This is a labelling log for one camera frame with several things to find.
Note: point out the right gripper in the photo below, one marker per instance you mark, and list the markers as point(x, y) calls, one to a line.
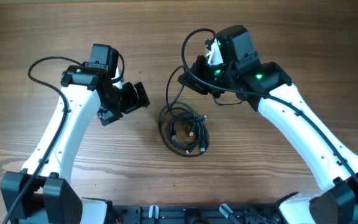
point(196, 78)

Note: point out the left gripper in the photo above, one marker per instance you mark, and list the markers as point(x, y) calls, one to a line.
point(132, 103)

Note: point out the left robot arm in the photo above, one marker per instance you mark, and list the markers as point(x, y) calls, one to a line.
point(41, 191)

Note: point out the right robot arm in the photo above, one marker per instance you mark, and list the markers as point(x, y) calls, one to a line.
point(231, 64)

